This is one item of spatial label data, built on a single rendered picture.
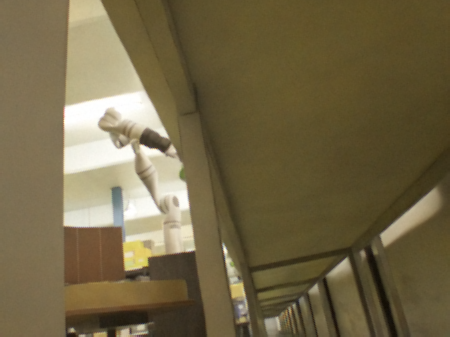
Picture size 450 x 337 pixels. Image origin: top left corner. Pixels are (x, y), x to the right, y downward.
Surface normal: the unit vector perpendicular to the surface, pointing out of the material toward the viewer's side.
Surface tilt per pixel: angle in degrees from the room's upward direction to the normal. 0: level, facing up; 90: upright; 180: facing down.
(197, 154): 90
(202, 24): 180
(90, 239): 90
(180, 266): 90
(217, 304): 90
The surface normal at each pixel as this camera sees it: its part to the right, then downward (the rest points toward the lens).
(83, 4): -0.07, -0.40
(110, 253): 0.37, -0.44
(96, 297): 0.63, -0.42
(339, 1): 0.18, 0.89
